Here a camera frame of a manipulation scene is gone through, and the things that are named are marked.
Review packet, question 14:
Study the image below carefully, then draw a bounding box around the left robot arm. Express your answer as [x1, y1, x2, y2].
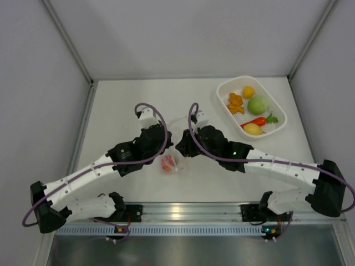
[30, 125, 173, 234]

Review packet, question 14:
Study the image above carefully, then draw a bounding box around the yellow fake pear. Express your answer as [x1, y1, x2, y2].
[243, 123, 263, 136]

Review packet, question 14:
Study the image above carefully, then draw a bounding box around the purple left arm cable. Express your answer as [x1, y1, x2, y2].
[22, 103, 169, 227]

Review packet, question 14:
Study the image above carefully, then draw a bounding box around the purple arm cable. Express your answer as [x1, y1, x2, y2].
[188, 102, 355, 213]
[22, 103, 169, 227]

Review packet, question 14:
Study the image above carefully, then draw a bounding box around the fake carrot with green leaves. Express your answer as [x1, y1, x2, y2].
[241, 114, 278, 128]

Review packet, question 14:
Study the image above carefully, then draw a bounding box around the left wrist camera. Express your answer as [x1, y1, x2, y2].
[137, 107, 159, 129]

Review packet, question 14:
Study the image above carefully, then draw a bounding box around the clear zip top bag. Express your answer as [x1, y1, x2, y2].
[160, 116, 188, 176]

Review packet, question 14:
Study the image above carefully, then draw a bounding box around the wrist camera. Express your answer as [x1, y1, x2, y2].
[191, 110, 209, 128]
[137, 107, 159, 129]

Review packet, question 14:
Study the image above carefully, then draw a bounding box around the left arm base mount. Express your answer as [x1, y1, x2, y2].
[95, 204, 143, 223]

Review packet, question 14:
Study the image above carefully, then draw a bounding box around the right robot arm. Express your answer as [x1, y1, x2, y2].
[176, 125, 346, 220]

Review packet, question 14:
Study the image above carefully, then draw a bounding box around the orange fake fruit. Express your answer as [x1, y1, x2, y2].
[227, 93, 245, 114]

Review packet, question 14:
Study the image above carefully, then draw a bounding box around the white perforated plastic basket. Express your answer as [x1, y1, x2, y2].
[216, 75, 287, 141]

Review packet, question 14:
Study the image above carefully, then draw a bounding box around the aluminium mounting rail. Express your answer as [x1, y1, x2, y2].
[69, 201, 344, 223]

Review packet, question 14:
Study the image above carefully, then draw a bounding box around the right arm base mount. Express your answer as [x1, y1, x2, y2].
[240, 191, 291, 222]

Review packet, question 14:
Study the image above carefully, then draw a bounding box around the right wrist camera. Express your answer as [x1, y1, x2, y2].
[191, 110, 209, 128]

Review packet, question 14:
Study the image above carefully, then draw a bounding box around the green fake cabbage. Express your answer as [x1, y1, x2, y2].
[247, 96, 269, 115]

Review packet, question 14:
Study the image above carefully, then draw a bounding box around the yellow fake lemon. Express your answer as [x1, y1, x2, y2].
[242, 86, 255, 99]

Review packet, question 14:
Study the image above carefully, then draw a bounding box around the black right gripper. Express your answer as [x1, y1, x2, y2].
[176, 126, 221, 162]

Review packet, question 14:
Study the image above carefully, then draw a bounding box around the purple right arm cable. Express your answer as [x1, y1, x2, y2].
[188, 102, 355, 213]

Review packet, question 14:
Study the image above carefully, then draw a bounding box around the white slotted cable duct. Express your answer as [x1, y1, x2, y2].
[55, 224, 267, 236]

